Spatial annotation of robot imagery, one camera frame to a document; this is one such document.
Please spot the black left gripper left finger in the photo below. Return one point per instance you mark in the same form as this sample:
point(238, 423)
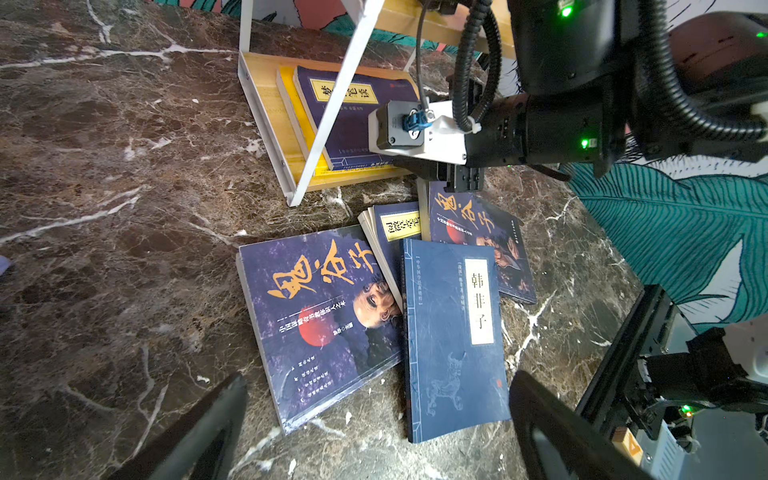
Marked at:
point(200, 444)

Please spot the purple portrait book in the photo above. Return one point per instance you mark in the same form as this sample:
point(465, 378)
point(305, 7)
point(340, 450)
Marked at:
point(324, 318)
point(465, 218)

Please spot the dark blue book white label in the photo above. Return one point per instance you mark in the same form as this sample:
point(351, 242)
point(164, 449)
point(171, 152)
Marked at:
point(455, 373)

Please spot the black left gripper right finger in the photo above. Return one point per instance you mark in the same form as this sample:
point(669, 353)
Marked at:
point(555, 443)

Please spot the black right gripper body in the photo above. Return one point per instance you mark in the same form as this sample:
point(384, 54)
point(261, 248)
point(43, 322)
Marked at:
point(468, 177)

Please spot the white wooden two-tier shelf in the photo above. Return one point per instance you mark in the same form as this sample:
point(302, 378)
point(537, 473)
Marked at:
point(294, 158)

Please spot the small blue book yellow label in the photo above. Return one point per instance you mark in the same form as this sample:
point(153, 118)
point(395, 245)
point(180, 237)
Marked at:
point(385, 226)

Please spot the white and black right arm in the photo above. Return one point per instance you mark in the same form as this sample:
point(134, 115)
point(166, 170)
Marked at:
point(593, 74)

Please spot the yellow book on shelf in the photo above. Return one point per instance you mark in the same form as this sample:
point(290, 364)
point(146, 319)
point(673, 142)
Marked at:
point(296, 106)

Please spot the purple portrait book left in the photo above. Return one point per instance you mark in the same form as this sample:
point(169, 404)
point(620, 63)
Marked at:
point(324, 318)

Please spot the black front rail base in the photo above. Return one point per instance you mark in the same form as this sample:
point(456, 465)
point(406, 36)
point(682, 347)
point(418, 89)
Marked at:
point(683, 405)

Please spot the purple portrait book right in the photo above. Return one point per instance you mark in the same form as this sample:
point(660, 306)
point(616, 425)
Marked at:
point(465, 218)

